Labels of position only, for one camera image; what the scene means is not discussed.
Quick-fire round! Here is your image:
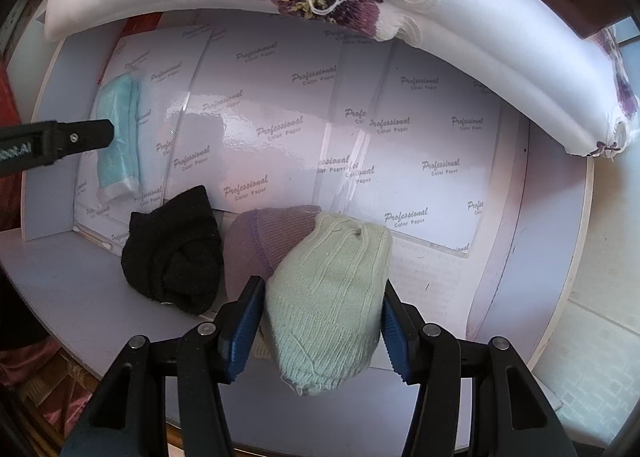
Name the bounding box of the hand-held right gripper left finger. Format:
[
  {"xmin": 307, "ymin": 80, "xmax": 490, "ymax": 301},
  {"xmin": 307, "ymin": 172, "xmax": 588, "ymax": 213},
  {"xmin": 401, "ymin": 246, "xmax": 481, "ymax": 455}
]
[{"xmin": 60, "ymin": 275, "xmax": 267, "ymax": 457}]

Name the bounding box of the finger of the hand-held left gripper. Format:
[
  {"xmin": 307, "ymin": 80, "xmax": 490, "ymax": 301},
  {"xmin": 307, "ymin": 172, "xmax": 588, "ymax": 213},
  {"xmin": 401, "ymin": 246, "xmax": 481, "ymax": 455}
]
[{"xmin": 30, "ymin": 118, "xmax": 116, "ymax": 168}]

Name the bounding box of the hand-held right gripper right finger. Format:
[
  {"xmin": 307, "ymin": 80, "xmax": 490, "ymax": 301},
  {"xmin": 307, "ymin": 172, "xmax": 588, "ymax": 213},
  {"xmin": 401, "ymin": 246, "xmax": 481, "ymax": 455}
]
[{"xmin": 380, "ymin": 282, "xmax": 578, "ymax": 457}]

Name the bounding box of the turquoise fuzzy sock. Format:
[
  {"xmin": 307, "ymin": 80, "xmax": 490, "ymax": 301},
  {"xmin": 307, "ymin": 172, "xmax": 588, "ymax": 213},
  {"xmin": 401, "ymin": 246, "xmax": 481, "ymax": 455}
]
[{"xmin": 94, "ymin": 73, "xmax": 148, "ymax": 204}]

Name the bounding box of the pale green knit sock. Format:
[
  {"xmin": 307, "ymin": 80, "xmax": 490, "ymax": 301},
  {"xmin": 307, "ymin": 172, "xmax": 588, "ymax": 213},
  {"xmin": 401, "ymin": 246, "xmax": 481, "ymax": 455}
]
[{"xmin": 264, "ymin": 211, "xmax": 393, "ymax": 397}]

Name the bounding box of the purple knit sock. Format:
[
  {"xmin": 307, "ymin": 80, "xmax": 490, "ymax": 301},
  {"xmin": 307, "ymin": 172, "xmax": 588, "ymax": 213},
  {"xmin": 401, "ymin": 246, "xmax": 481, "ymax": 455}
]
[{"xmin": 221, "ymin": 204, "xmax": 323, "ymax": 310}]

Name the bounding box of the black sock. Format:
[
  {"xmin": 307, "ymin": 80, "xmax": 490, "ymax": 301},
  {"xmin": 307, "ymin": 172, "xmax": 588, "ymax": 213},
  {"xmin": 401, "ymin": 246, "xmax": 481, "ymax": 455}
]
[{"xmin": 121, "ymin": 184, "xmax": 224, "ymax": 316}]

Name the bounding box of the plain white text paper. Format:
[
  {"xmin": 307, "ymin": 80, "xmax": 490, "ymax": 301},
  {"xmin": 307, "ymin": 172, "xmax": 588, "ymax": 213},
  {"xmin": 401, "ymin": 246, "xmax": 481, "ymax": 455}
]
[{"xmin": 390, "ymin": 237, "xmax": 481, "ymax": 338}]

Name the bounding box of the white cotton swab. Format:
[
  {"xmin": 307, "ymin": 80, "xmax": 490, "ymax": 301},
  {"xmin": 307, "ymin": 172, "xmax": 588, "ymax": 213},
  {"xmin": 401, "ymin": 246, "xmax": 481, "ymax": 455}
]
[{"xmin": 74, "ymin": 226, "xmax": 113, "ymax": 250}]

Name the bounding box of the stack of glossy paper sheets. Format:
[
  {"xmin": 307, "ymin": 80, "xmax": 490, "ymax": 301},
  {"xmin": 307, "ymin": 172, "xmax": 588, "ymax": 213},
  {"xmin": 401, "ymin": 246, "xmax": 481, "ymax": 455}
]
[{"xmin": 72, "ymin": 20, "xmax": 503, "ymax": 258}]

